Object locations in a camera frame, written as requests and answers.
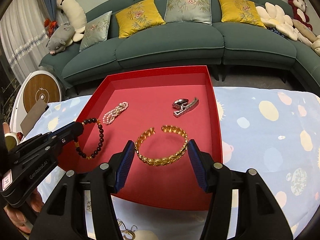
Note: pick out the silver dangling earring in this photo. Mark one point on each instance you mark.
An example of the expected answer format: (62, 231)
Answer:
(88, 206)

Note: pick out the right yellow embroidered cushion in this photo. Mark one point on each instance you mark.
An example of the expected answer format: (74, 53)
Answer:
(240, 11)

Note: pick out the red monkey plush toy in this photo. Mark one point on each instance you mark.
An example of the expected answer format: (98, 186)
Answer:
(299, 10)

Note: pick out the cream knot pillow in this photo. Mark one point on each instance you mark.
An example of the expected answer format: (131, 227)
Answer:
(316, 45)

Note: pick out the red jewelry tray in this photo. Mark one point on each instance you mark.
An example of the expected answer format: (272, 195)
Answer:
(178, 96)

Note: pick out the white sheer curtain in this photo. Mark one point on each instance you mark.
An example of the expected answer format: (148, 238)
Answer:
(23, 37)

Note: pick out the grey pig plush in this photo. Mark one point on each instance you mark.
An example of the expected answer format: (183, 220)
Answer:
(60, 39)

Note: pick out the person's left hand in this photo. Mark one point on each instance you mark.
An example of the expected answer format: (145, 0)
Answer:
(17, 215)

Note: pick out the orange curtain tieback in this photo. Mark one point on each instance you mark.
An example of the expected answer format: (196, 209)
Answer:
(50, 27)

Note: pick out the grey-green embroidered cushion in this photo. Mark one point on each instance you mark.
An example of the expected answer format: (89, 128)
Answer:
(199, 11)
(96, 31)

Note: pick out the white round wooden appliance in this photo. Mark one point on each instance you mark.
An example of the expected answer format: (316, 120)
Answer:
(38, 85)

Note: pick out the gold chain bangle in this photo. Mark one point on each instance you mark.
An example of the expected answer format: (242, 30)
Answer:
(161, 150)

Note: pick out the left grey-green embroidered cushion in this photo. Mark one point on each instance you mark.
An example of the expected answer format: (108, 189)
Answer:
(96, 31)

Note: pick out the white flower-shaped cushion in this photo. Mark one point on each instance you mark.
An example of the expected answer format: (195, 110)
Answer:
(273, 16)

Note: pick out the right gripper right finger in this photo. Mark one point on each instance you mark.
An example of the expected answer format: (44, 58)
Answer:
(216, 179)

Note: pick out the yellow embroidered cushion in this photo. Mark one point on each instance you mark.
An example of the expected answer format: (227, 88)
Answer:
(240, 11)
(139, 16)

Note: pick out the brown paper bag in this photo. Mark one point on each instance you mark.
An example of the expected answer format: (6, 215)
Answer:
(33, 116)

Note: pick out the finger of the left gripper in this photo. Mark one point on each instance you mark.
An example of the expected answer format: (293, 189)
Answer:
(28, 146)
(66, 133)

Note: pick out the blue patterned tablecloth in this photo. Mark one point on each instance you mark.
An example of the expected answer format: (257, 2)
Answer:
(285, 152)

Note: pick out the centre grey-green embroidered cushion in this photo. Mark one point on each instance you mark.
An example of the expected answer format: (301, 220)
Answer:
(199, 11)

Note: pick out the gold hoop earring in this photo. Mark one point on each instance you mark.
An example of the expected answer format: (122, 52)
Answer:
(127, 234)

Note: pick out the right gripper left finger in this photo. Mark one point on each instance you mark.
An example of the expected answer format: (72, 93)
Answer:
(107, 179)

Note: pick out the long white cow plush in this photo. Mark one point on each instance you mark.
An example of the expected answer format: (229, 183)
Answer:
(76, 17)

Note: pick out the green sofa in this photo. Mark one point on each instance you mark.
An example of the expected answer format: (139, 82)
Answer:
(184, 43)

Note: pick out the beige potato plush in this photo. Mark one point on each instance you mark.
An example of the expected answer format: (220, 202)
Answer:
(304, 30)

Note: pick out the left yellow embroidered cushion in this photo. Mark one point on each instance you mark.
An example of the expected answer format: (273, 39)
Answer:
(139, 16)

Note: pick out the silver red clip brooch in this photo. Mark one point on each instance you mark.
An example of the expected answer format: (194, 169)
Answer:
(183, 106)

